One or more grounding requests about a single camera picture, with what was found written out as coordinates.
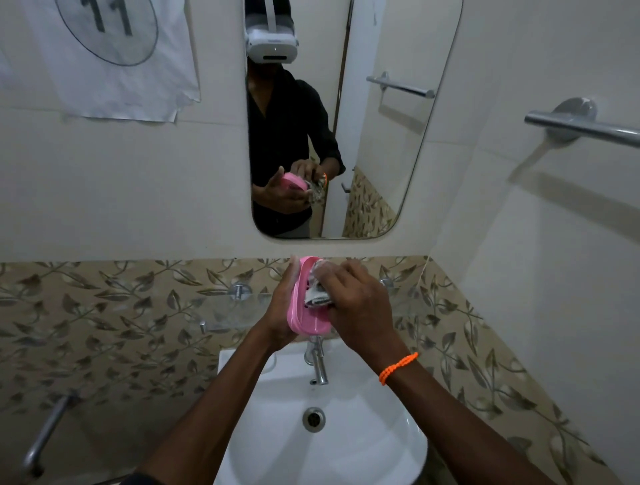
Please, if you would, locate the person's right hand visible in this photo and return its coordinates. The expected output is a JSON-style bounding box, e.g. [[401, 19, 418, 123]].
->
[[312, 259, 412, 373]]

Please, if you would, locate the person's left hand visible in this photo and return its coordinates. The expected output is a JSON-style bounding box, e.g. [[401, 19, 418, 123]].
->
[[256, 256, 302, 351]]

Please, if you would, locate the grey white cleaning cloth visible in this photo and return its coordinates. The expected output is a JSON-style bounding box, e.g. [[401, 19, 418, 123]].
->
[[303, 260, 335, 309]]

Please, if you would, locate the pink plastic soap dish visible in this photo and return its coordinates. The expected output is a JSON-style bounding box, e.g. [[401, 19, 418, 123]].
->
[[286, 256, 334, 337]]

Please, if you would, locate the person's right forearm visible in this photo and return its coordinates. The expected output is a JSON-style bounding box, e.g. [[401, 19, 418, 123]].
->
[[372, 350, 558, 485]]

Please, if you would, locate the person's left forearm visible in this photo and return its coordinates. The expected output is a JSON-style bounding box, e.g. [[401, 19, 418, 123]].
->
[[136, 324, 300, 485]]

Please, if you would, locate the clear glass shelf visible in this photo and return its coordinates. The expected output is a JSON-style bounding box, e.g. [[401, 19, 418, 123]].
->
[[186, 285, 422, 336]]

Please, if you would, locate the chrome sink tap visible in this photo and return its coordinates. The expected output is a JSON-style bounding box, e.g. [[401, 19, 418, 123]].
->
[[303, 336, 330, 387]]

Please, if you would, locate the chrome sink drain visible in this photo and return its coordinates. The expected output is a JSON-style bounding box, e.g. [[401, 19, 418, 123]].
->
[[301, 406, 327, 434]]

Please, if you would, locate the white ceramic sink basin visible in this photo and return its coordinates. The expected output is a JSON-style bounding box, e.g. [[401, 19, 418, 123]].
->
[[214, 339, 429, 485]]

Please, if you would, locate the white paper sheet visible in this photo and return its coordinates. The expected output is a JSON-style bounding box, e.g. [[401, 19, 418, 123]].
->
[[0, 0, 202, 124]]

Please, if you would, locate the chrome towel bar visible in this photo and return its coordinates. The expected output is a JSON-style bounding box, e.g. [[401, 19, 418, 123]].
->
[[523, 97, 640, 150]]

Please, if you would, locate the orange beaded bracelet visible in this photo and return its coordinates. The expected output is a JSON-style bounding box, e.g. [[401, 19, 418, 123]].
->
[[378, 352, 420, 386]]

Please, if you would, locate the rounded wall mirror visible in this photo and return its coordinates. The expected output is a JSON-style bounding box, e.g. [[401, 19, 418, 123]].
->
[[243, 0, 465, 241]]

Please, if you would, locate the chrome pipe handle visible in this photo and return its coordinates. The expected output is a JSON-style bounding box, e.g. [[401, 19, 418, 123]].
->
[[22, 393, 84, 480]]

